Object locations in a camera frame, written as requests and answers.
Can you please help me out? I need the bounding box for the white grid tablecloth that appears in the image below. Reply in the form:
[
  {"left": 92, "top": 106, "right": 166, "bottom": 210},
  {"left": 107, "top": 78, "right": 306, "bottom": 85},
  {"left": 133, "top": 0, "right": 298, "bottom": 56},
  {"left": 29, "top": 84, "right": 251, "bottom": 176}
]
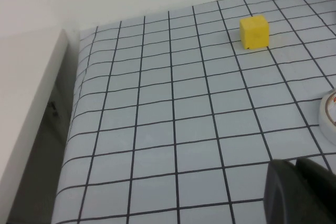
[{"left": 56, "top": 0, "right": 336, "bottom": 224}]

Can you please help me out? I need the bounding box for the white side ledge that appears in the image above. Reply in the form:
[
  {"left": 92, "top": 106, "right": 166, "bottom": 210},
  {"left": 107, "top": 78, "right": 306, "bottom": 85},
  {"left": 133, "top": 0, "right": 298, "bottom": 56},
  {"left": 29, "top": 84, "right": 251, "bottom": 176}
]
[{"left": 0, "top": 28, "right": 70, "bottom": 224}]

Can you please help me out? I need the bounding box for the white tape roll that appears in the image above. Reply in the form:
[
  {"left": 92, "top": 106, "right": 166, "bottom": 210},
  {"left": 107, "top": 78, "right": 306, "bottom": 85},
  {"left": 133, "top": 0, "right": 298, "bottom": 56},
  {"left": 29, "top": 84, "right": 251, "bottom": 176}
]
[{"left": 318, "top": 88, "right": 336, "bottom": 141}]

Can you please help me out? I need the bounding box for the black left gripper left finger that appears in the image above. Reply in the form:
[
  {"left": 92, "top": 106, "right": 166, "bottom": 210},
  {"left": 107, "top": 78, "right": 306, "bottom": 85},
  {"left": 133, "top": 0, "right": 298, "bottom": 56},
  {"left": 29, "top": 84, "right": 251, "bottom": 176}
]
[{"left": 263, "top": 158, "right": 312, "bottom": 224}]

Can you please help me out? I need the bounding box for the yellow cube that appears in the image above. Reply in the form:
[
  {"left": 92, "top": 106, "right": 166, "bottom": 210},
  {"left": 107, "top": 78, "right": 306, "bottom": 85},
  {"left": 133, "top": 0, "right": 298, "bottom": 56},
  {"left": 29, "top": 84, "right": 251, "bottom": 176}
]
[{"left": 239, "top": 15, "right": 270, "bottom": 50}]

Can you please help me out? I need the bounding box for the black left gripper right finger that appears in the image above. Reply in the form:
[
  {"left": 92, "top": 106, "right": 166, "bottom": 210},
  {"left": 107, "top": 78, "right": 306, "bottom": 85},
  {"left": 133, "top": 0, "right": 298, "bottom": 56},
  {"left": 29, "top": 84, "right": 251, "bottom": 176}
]
[{"left": 295, "top": 156, "right": 336, "bottom": 224}]

